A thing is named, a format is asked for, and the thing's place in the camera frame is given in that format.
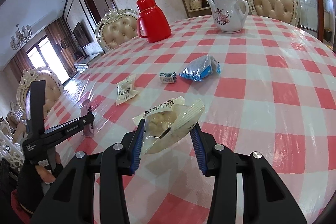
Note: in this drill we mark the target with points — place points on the television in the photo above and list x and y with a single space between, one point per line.
81 36

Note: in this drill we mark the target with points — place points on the red white checkered tablecloth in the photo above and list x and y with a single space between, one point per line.
275 95

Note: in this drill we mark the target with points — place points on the blue white snack bag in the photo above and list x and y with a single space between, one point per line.
200 68

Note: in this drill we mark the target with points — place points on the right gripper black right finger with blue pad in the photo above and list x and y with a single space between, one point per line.
216 160

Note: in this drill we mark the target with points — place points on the white floral teapot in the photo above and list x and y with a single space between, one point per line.
229 15

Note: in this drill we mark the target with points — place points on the clear jar on shelf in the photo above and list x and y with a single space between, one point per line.
195 4

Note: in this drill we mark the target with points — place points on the chandelier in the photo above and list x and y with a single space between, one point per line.
21 37

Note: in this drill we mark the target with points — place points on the cream tufted chair far right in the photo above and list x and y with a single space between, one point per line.
287 11

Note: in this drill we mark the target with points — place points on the small white candy packet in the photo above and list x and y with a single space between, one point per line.
126 90

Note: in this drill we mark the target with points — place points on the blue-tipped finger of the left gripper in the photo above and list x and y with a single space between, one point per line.
87 118

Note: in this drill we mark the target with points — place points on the cream tufted chair left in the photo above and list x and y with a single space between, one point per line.
54 88

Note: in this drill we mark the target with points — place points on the brown curtains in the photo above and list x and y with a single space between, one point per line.
60 37

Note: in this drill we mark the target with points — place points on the cream tufted chair middle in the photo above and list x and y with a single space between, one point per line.
115 28

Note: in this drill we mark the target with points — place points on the large clear bread bag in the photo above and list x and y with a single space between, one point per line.
168 123

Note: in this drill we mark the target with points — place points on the upright black finger of the left gripper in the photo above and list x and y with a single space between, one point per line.
35 100

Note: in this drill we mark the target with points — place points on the dark bottle on shelf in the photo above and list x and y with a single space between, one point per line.
205 3

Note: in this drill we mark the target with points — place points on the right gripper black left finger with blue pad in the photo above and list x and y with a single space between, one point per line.
120 159

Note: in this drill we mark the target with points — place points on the red thermos jug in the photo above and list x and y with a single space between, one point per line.
152 24

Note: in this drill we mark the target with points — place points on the cream tufted chair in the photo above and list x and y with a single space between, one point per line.
287 11
54 88
115 28

